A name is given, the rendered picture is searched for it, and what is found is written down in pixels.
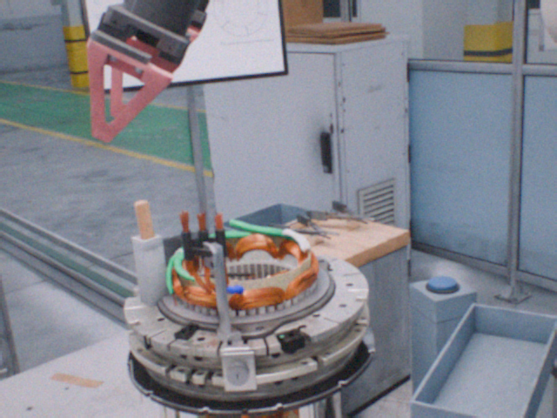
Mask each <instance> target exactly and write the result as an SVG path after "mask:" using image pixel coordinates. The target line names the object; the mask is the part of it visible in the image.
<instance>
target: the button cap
mask: <svg viewBox="0 0 557 418"><path fill-rule="evenodd" d="M428 286H429V287H430V288H432V289H434V290H438V291H448V290H453V289H454V288H456V287H457V281H456V280H455V279H453V278H451V277H446V276H438V277H433V278H431V279H430V280H429V281H428Z"/></svg>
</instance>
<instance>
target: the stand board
mask: <svg viewBox="0 0 557 418"><path fill-rule="evenodd" d="M364 221H365V222H367V223H368V224H363V223H360V227H359V228H356V229H354V230H352V231H350V232H348V231H347V230H346V222H347V220H339V219H329V220H327V221H320V222H318V223H315V224H316V225H318V226H319V227H320V228H322V229H323V230H326V231H329V232H334V233H339V236H338V235H331V234H327V236H329V237H331V239H327V238H325V242H323V243H320V244H318V245H316V246H311V249H312V250H313V251H314V253H315V254H316V255H320V254H321V253H325V254H329V255H331V256H334V257H337V258H338V259H342V260H344V261H346V262H348V263H350V264H351V265H353V266H355V267H356V268H357V267H359V266H362V265H364V264H365V263H368V262H370V261H372V260H375V259H377V258H378V257H381V256H383V255H386V254H388V253H390V252H393V251H395V250H397V249H399V248H401V247H402V246H406V245H408V244H409V243H410V231H408V230H405V229H401V228H397V227H393V226H387V225H382V224H379V223H374V222H371V221H367V220H364ZM300 235H303V236H304V237H306V239H307V241H308V242H309V243H310V235H308V234H300Z"/></svg>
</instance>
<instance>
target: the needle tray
mask: <svg viewBox="0 0 557 418"><path fill-rule="evenodd" d="M556 358H557V316H555V315H548V314H542V313H530V312H524V310H517V309H512V308H505V307H494V306H488V305H481V304H474V303H472V305H471V306H470V307H469V308H468V310H467V312H466V314H465V315H464V317H463V318H462V320H461V321H460V323H459V325H458V326H457V327H456V330H455V331H454V333H453V335H452V337H451V338H450V340H449V341H448V342H447V344H446V346H445V347H444V349H443V350H442V352H441V353H440V355H439V357H438V359H437V360H436V361H435V362H434V364H433V366H432V367H431V369H430V371H429V372H428V374H427V375H426V377H425V379H424V380H423V381H422V383H421V384H420V386H419V387H418V388H417V389H416V391H415V392H414V395H413V397H412V399H411V400H410V401H409V418H536V415H537V413H538V411H539V408H540V404H541V400H542V398H543V395H544V393H545V390H546V387H547V384H548V381H549V378H550V375H551V373H552V371H553V368H554V363H555V361H556Z"/></svg>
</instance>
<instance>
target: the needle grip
mask: <svg viewBox="0 0 557 418"><path fill-rule="evenodd" d="M135 207H136V212H137V217H138V225H139V230H140V234H141V239H142V240H147V239H151V238H154V237H155V234H154V230H153V224H152V220H151V211H150V207H149V202H148V201H146V200H141V201H138V202H137V203H135Z"/></svg>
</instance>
